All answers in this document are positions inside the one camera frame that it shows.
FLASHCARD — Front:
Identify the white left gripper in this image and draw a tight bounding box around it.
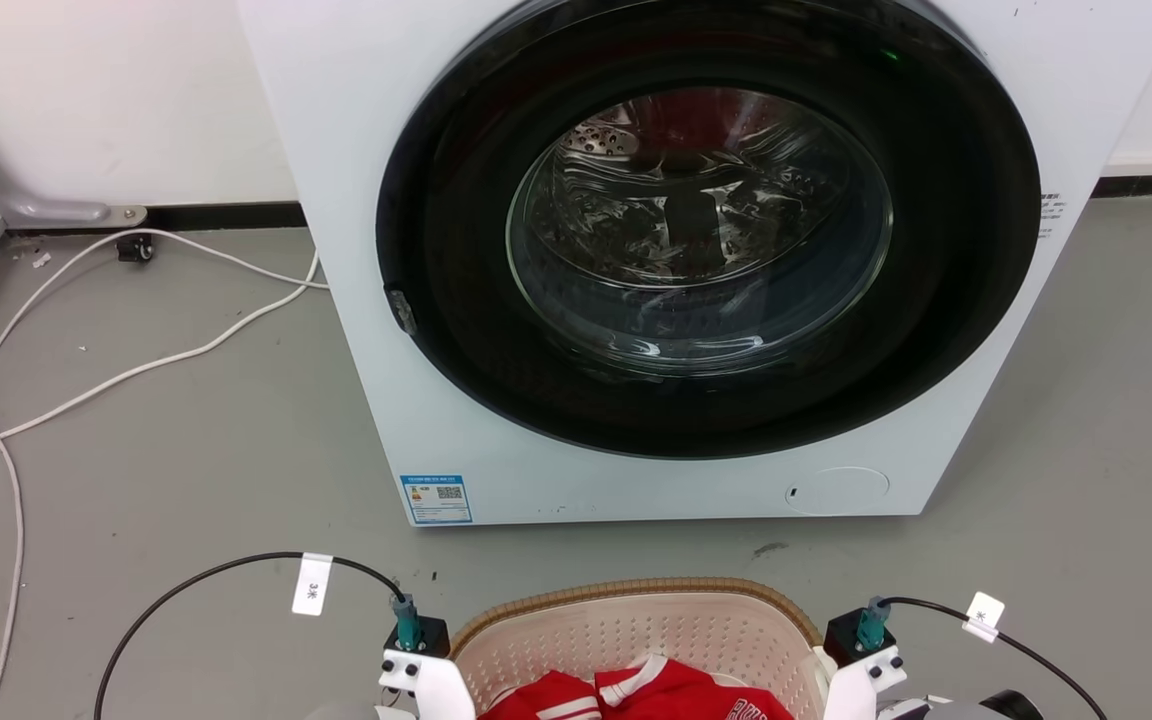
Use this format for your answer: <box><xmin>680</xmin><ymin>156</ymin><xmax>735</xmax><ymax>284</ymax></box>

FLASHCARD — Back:
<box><xmin>379</xmin><ymin>649</ymin><xmax>479</xmax><ymax>720</ymax></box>

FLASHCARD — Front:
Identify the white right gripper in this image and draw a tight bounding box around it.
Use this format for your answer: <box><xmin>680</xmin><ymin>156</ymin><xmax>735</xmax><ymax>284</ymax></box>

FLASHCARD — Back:
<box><xmin>821</xmin><ymin>646</ymin><xmax>908</xmax><ymax>720</ymax></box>

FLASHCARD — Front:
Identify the beige plastic laundry basket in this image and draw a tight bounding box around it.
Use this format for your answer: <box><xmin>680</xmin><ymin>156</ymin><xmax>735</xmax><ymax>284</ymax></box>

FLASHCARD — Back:
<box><xmin>447</xmin><ymin>577</ymin><xmax>829</xmax><ymax>720</ymax></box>

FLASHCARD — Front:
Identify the blue energy label sticker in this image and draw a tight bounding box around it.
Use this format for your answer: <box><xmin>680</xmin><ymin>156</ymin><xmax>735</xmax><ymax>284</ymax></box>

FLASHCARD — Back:
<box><xmin>400</xmin><ymin>474</ymin><xmax>475</xmax><ymax>527</ymax></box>

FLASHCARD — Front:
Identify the red and white garment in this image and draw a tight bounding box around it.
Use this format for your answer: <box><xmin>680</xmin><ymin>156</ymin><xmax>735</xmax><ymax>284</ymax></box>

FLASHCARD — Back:
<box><xmin>476</xmin><ymin>656</ymin><xmax>797</xmax><ymax>720</ymax></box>

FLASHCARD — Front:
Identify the round filter cover flap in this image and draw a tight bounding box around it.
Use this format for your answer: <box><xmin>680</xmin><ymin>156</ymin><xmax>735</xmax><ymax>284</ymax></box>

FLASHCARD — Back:
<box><xmin>785</xmin><ymin>466</ymin><xmax>891</xmax><ymax>518</ymax></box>

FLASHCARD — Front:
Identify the black round washer door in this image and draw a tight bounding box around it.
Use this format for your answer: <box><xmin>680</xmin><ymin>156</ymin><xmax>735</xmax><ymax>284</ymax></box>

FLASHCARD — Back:
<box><xmin>375</xmin><ymin>0</ymin><xmax>1043</xmax><ymax>461</ymax></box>

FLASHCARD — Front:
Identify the white front-load washing machine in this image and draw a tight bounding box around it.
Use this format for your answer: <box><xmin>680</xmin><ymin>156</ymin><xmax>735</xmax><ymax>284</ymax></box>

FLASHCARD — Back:
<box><xmin>235</xmin><ymin>0</ymin><xmax>1152</xmax><ymax>529</ymax></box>

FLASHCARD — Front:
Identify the white tag on right cable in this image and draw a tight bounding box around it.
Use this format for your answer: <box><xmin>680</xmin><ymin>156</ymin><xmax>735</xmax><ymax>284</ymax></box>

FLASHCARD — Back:
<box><xmin>962</xmin><ymin>591</ymin><xmax>1006</xmax><ymax>644</ymax></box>

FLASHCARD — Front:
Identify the white tag on cable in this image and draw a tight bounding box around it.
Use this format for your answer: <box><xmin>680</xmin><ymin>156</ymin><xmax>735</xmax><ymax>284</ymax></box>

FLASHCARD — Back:
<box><xmin>962</xmin><ymin>591</ymin><xmax>1006</xmax><ymax>644</ymax></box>
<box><xmin>291</xmin><ymin>552</ymin><xmax>335</xmax><ymax>618</ymax></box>

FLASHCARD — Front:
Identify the white tag on left cable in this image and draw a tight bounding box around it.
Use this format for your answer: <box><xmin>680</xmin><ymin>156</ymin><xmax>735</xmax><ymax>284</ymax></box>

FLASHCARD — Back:
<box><xmin>291</xmin><ymin>552</ymin><xmax>335</xmax><ymax>618</ymax></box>

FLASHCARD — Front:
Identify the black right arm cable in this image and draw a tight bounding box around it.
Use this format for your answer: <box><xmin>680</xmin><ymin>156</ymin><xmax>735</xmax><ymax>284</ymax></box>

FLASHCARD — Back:
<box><xmin>880</xmin><ymin>596</ymin><xmax>1109</xmax><ymax>720</ymax></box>

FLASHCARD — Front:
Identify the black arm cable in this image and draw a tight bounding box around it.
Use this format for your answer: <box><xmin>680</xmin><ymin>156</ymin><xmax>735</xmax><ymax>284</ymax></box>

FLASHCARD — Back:
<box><xmin>880</xmin><ymin>596</ymin><xmax>1109</xmax><ymax>720</ymax></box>
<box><xmin>93</xmin><ymin>551</ymin><xmax>407</xmax><ymax>720</ymax></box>

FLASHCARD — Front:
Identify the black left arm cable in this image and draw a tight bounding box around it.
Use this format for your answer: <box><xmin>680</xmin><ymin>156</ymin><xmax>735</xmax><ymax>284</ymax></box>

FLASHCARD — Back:
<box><xmin>93</xmin><ymin>551</ymin><xmax>407</xmax><ymax>720</ymax></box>

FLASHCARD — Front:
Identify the white floor cable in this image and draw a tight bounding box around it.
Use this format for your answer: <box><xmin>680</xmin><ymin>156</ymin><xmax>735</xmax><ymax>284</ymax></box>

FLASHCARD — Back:
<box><xmin>0</xmin><ymin>228</ymin><xmax>331</xmax><ymax>720</ymax></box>
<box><xmin>0</xmin><ymin>248</ymin><xmax>323</xmax><ymax>482</ymax></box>

